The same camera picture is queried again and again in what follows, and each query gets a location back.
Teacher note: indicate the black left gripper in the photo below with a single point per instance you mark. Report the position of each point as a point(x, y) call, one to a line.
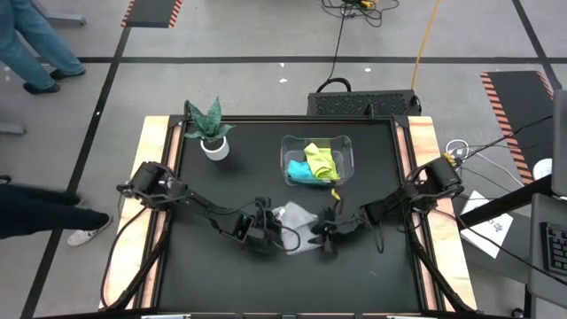
point(261, 235)

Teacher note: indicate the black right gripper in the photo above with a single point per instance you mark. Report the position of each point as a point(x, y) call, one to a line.
point(339, 228)

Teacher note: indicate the grey microfiber towel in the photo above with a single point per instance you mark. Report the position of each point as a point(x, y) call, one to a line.
point(299, 226)

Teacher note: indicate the teal microfiber towel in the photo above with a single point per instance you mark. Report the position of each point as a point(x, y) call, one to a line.
point(301, 172)

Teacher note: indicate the yellow-green microfiber towel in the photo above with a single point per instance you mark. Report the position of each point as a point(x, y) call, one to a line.
point(321, 161)

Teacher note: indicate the clear plastic bin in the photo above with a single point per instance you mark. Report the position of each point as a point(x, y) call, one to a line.
point(350, 150)

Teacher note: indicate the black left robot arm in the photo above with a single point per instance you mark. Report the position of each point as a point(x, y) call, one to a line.
point(195, 206)

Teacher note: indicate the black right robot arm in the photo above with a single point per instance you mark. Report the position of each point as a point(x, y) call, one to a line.
point(412, 192)

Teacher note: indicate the yellow tag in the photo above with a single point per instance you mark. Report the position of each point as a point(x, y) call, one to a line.
point(336, 195)

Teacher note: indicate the white plant pot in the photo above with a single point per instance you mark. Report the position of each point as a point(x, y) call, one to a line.
point(215, 153)

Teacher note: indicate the green snake plant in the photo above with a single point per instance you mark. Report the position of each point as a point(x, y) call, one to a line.
point(208, 124)

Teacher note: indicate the black perforated computer case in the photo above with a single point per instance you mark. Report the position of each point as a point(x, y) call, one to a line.
point(363, 104)

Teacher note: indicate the yellow plug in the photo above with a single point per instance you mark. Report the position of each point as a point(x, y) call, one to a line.
point(450, 157)

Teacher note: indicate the white paper sheet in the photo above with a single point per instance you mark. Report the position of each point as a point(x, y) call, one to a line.
point(487, 235)

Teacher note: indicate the black diagonal bar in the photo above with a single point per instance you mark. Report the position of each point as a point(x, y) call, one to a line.
point(505, 204)

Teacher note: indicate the hazard-striped black mat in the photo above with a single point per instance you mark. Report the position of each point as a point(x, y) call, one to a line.
point(153, 12)
point(516, 106)

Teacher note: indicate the person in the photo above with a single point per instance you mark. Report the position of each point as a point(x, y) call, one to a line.
point(35, 35)
point(35, 208)

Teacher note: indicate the grey desk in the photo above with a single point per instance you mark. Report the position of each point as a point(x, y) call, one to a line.
point(549, 208)

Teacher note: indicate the white cup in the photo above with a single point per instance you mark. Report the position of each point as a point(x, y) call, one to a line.
point(544, 170)

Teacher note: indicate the black keyboard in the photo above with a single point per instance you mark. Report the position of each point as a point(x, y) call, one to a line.
point(556, 248)

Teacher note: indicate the grey monitor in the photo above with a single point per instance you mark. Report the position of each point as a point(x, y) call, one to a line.
point(560, 142)

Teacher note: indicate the grey desk foot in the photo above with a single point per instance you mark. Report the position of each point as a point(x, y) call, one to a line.
point(66, 18)
point(13, 129)

